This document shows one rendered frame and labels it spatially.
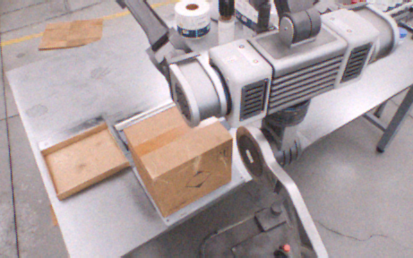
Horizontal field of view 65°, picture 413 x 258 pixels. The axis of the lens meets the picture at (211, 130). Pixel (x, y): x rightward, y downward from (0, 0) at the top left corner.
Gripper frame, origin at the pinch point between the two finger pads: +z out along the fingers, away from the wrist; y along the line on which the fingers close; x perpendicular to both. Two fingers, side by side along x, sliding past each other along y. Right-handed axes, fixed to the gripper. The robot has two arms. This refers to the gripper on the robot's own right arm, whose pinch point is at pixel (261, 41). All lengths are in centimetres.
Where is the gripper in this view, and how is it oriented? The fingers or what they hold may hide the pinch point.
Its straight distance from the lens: 169.8
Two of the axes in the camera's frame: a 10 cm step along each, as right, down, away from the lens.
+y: -8.4, 4.1, -3.5
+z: 0.1, 6.6, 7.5
